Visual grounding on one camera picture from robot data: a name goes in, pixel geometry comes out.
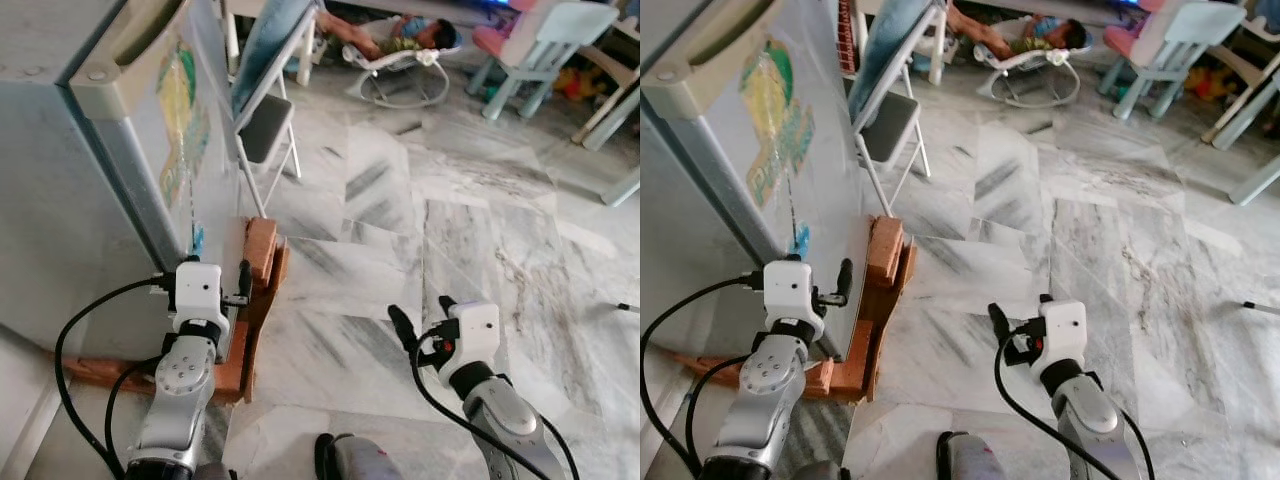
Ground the brown wooden fridge stand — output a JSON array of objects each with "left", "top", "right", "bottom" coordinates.
[
  {"left": 672, "top": 215, "right": 919, "bottom": 404},
  {"left": 60, "top": 217, "right": 291, "bottom": 404}
]

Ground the short black left arm cable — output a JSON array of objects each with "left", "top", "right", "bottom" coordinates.
[
  {"left": 103, "top": 355, "right": 166, "bottom": 476},
  {"left": 684, "top": 355, "right": 753, "bottom": 471}
]

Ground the white folding chair grey seat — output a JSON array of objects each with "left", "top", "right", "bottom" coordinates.
[
  {"left": 230, "top": 0, "right": 327, "bottom": 219},
  {"left": 850, "top": 0, "right": 949, "bottom": 217}
]

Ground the grey black robot right foot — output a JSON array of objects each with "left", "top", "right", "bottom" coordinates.
[
  {"left": 314, "top": 431, "right": 406, "bottom": 480},
  {"left": 935, "top": 431, "right": 1007, "bottom": 480}
]

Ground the yellow green door sticker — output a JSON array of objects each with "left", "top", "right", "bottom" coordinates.
[
  {"left": 157, "top": 40, "right": 212, "bottom": 208},
  {"left": 740, "top": 38, "right": 817, "bottom": 208}
]

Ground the white table frame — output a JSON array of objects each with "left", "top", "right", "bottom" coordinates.
[
  {"left": 572, "top": 20, "right": 641, "bottom": 208},
  {"left": 1200, "top": 20, "right": 1280, "bottom": 208}
]

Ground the lying baby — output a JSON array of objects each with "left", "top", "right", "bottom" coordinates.
[
  {"left": 318, "top": 10, "right": 460, "bottom": 61},
  {"left": 945, "top": 5, "right": 1090, "bottom": 59}
]

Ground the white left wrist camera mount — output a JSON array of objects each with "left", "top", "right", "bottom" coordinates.
[
  {"left": 762, "top": 257, "right": 827, "bottom": 342},
  {"left": 171, "top": 261, "right": 230, "bottom": 337}
]

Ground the yellow toy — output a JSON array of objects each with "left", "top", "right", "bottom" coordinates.
[
  {"left": 553, "top": 68, "right": 602, "bottom": 103},
  {"left": 1180, "top": 65, "right": 1237, "bottom": 102}
]

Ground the blue grey hanging cloth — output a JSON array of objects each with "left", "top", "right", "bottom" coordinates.
[
  {"left": 232, "top": 0, "right": 323, "bottom": 121},
  {"left": 857, "top": 0, "right": 943, "bottom": 127}
]

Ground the long black left arm cable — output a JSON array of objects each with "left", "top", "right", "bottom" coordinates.
[
  {"left": 53, "top": 275, "right": 176, "bottom": 480},
  {"left": 640, "top": 272, "right": 766, "bottom": 479}
]

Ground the light blue plastic chair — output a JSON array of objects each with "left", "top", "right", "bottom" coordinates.
[
  {"left": 1098, "top": 0, "right": 1250, "bottom": 122},
  {"left": 468, "top": 0, "right": 622, "bottom": 122}
]

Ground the grey fridge door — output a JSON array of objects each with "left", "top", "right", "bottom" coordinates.
[
  {"left": 642, "top": 0, "right": 873, "bottom": 363},
  {"left": 68, "top": 0, "right": 256, "bottom": 361}
]

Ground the grey white fridge body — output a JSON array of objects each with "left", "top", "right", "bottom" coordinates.
[
  {"left": 0, "top": 0, "right": 166, "bottom": 356},
  {"left": 640, "top": 60, "right": 791, "bottom": 363}
]

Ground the white baby bouncer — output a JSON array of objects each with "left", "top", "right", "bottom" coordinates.
[
  {"left": 320, "top": 10, "right": 464, "bottom": 110},
  {"left": 945, "top": 5, "right": 1092, "bottom": 110}
]

